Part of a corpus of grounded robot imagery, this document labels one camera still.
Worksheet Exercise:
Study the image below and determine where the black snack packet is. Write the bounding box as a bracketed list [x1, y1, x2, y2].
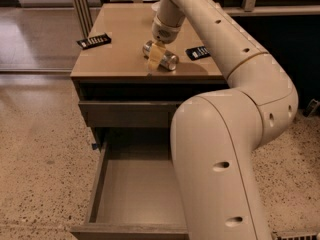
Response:
[77, 33, 112, 50]
[185, 46, 210, 61]

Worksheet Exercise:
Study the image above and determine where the silver redbull can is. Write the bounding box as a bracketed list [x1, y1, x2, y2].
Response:
[142, 40, 179, 71]

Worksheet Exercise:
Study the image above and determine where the small blue floor tag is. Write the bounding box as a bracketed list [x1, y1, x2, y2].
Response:
[91, 143, 98, 150]

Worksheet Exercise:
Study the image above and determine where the metal floor vent grille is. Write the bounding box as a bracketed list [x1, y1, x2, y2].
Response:
[272, 231, 320, 240]

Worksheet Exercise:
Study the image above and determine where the open grey middle drawer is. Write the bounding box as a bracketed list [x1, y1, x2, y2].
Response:
[71, 137, 189, 240]

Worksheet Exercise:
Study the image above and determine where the dark object on floor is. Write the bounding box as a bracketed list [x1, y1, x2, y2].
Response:
[303, 99, 320, 117]

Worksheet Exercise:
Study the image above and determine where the beige drawer cabinet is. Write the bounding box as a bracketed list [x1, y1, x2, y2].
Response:
[71, 3, 227, 146]

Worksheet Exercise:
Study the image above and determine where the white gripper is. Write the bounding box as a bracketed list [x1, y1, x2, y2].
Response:
[147, 15, 183, 72]

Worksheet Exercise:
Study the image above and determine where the white ceramic bowl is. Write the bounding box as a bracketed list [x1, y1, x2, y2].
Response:
[151, 2, 160, 11]

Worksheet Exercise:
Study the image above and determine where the black snack packet left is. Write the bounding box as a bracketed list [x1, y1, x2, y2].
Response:
[77, 33, 112, 50]

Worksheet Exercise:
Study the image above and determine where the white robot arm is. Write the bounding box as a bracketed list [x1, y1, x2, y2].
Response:
[152, 0, 298, 240]

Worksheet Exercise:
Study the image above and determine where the black snack packet right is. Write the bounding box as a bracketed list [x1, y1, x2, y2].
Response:
[185, 46, 210, 61]

